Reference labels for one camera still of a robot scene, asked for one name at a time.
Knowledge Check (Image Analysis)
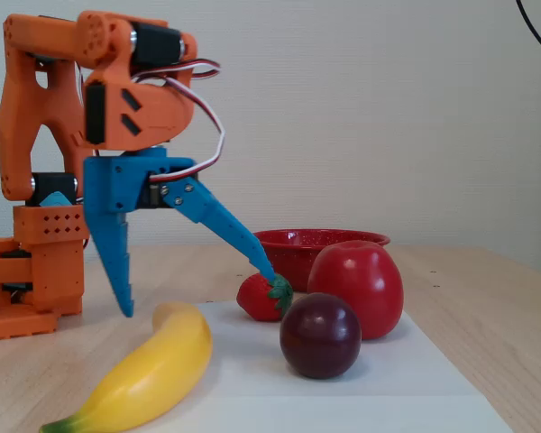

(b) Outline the red toy apple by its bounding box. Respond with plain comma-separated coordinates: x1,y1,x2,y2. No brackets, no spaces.
307,240,405,341

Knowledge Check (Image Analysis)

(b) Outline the red toy strawberry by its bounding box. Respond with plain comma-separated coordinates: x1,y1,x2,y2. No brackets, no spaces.
235,272,295,323

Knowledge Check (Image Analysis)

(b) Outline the white paper sheet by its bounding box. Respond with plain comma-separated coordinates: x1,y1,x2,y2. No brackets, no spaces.
155,299,515,433

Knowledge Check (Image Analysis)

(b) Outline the dark purple toy plum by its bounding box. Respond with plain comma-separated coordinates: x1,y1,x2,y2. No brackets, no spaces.
279,292,362,380

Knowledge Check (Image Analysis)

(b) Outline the red white black servo cable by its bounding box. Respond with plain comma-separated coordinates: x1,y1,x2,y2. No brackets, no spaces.
130,58,227,184

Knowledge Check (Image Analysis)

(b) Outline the yellow toy banana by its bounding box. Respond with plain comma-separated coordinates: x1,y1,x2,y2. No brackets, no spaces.
39,300,214,433

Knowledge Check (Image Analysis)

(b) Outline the red speckled enamel bowl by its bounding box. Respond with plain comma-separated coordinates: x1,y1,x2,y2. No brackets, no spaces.
252,228,391,293

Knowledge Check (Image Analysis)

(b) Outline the black hanging cable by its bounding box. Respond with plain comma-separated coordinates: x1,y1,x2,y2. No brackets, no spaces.
516,0,541,65

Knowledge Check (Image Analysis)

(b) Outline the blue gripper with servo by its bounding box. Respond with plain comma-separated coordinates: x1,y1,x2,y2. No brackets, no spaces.
83,148,277,318

